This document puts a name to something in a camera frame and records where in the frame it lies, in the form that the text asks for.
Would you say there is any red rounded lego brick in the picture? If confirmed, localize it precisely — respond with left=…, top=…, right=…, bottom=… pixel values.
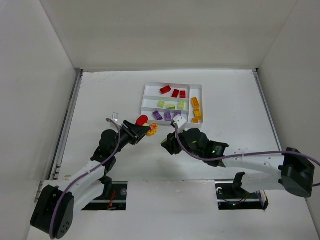
left=135, top=115, right=149, bottom=126

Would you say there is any orange patterned lego piece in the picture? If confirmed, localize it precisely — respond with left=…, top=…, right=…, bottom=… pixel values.
left=146, top=123, right=158, bottom=137

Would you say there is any purple patterned lego brick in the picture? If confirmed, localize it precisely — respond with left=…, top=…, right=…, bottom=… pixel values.
left=152, top=110, right=163, bottom=121

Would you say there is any purple tan lego piece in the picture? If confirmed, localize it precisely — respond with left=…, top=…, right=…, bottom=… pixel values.
left=164, top=111, right=172, bottom=122

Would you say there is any light green square lego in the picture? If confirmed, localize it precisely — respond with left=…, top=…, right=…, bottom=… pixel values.
left=157, top=100, right=166, bottom=109

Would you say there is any light green wedge lego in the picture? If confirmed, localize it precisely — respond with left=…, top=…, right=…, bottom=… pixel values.
left=166, top=104, right=176, bottom=110

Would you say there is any light green lego piece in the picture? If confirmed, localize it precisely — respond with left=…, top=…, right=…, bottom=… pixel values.
left=177, top=101, right=185, bottom=111

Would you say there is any dark red lego brick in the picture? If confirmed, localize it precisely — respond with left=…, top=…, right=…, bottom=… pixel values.
left=159, top=85, right=172, bottom=95

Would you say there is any small red lego brick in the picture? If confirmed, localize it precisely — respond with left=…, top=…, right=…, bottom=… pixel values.
left=179, top=90, right=187, bottom=99

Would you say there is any purple rounded lego piece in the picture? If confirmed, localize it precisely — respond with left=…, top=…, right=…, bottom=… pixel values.
left=174, top=110, right=182, bottom=117

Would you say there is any yellow striped lego brick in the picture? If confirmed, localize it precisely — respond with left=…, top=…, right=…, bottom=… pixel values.
left=193, top=108, right=202, bottom=119

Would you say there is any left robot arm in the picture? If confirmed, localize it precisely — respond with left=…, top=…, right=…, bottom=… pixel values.
left=30, top=119, right=151, bottom=240

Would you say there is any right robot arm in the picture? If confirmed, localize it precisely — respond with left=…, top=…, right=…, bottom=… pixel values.
left=161, top=128, right=315, bottom=198

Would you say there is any white divided tray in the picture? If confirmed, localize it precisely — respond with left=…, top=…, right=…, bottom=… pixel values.
left=140, top=82, right=204, bottom=128

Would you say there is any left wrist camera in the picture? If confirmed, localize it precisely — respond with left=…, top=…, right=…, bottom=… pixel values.
left=111, top=112, right=119, bottom=122

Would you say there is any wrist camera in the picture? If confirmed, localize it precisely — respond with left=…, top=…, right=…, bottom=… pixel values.
left=171, top=114, right=187, bottom=132
left=111, top=112, right=119, bottom=122

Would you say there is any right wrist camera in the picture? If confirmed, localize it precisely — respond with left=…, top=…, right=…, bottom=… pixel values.
left=171, top=114, right=187, bottom=132

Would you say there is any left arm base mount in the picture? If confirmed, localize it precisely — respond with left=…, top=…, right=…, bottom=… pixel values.
left=82, top=181, right=128, bottom=212

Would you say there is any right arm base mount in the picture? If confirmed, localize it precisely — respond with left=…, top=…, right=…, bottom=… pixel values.
left=215, top=172, right=269, bottom=211

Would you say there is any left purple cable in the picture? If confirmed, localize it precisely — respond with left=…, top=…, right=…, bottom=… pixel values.
left=48, top=117, right=121, bottom=240

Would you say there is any purple cable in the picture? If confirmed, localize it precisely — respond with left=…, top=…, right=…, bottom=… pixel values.
left=48, top=117, right=121, bottom=240
left=173, top=123, right=320, bottom=188

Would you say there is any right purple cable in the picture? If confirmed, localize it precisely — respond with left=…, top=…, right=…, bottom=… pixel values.
left=173, top=123, right=320, bottom=188

